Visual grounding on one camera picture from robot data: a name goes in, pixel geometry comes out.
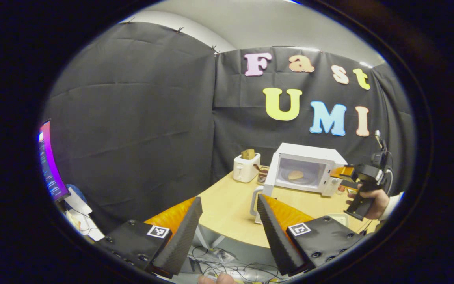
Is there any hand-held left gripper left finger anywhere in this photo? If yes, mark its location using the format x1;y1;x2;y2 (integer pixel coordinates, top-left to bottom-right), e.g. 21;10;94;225
95;196;204;277

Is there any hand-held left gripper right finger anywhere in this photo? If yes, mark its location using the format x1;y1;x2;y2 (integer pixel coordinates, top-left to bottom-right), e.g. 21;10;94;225
256;193;365;277

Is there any white microwave oven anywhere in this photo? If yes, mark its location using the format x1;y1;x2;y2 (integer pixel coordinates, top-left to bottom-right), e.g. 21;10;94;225
250;143;348;224

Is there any square cream plate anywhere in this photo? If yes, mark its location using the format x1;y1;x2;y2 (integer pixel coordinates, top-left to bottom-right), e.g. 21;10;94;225
327;213;350;228

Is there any white power strip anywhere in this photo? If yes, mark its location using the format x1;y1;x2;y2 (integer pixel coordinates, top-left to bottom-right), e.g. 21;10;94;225
231;268;279;283

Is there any white toaster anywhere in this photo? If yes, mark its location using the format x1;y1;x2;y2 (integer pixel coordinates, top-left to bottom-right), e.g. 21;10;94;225
233;153;261;183

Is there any white paper pile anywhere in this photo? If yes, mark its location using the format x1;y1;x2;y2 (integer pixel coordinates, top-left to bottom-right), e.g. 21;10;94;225
65;187;105;242

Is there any blue object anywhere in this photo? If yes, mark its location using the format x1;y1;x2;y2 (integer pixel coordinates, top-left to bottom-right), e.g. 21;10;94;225
67;183;87;202

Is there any black backdrop cloth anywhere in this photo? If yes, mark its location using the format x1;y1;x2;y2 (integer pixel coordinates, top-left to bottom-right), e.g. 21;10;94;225
42;22;415;235

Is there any computer monitor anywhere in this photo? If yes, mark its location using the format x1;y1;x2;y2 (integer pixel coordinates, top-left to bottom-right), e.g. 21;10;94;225
38;120;71;202

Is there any tangle of black cables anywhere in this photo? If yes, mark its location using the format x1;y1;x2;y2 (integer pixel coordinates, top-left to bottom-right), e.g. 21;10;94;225
190;245;287;282

